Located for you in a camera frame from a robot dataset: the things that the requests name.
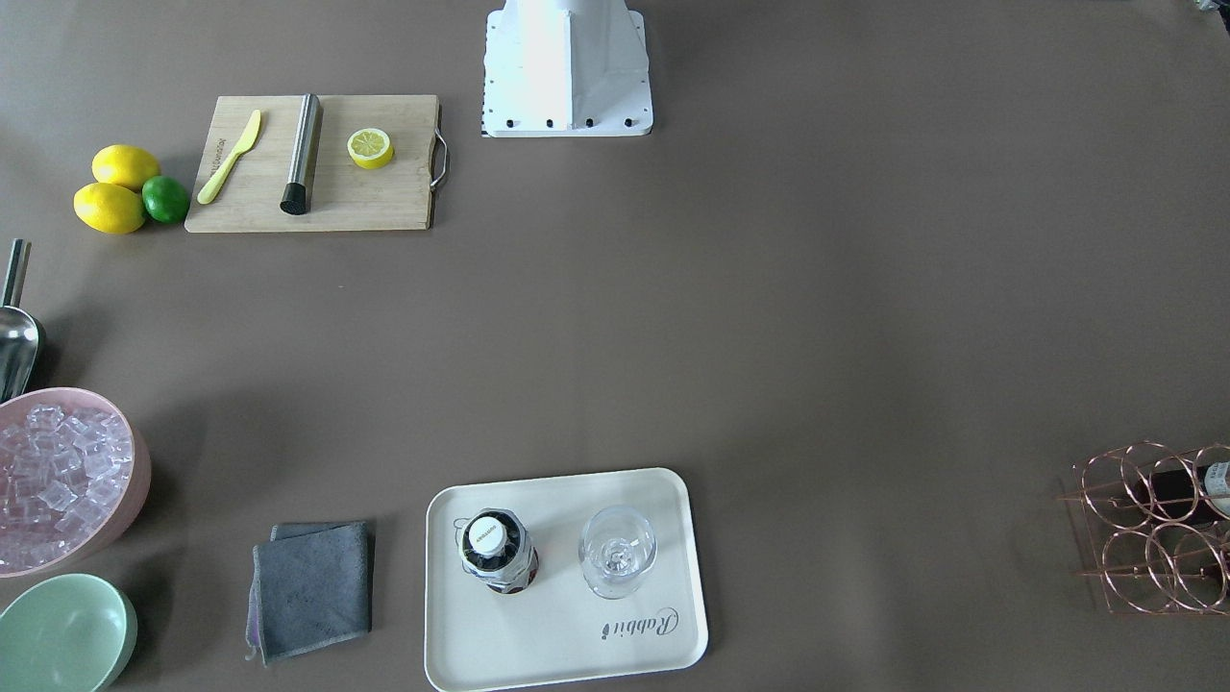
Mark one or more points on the whole yellow lemon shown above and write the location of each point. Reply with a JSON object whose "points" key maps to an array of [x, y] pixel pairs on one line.
{"points": [[109, 208]]}

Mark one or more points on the green lime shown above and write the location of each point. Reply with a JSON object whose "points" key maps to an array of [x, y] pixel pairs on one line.
{"points": [[165, 200]]}

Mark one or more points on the tea bottle one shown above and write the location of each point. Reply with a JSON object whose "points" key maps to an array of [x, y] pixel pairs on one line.
{"points": [[496, 548]]}

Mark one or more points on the clear wine glass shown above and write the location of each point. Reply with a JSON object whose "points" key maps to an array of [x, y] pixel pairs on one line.
{"points": [[617, 548]]}

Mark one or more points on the yellow plastic knife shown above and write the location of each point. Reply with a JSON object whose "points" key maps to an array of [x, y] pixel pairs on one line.
{"points": [[243, 145]]}

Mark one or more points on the steel muddler black tip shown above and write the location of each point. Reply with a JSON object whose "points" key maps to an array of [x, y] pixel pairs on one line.
{"points": [[298, 185]]}

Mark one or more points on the steel ice scoop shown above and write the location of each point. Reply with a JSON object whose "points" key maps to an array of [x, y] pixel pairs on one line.
{"points": [[21, 334]]}

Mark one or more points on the copper wire bottle basket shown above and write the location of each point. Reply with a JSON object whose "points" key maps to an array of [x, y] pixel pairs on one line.
{"points": [[1135, 564]]}

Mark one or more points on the bamboo cutting board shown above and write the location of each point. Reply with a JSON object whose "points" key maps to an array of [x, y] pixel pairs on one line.
{"points": [[342, 196]]}

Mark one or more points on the cream rabbit tray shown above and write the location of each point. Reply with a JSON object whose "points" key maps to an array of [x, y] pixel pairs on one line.
{"points": [[558, 630]]}

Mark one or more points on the pink bowl of ice cubes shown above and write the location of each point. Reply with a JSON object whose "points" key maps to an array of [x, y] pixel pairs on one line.
{"points": [[75, 475]]}

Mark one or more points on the grey folded cloth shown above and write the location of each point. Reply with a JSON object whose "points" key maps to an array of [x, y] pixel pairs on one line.
{"points": [[311, 588]]}

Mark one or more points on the lemon half slice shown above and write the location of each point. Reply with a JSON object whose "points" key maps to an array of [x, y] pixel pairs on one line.
{"points": [[370, 148]]}

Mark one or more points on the tea bottle two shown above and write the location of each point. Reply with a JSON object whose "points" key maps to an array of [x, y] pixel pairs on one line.
{"points": [[1194, 498]]}

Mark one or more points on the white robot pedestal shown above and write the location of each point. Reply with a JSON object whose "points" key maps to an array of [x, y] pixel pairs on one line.
{"points": [[566, 69]]}

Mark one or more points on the green empty bowl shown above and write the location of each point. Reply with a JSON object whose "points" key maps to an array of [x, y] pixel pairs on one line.
{"points": [[75, 632]]}

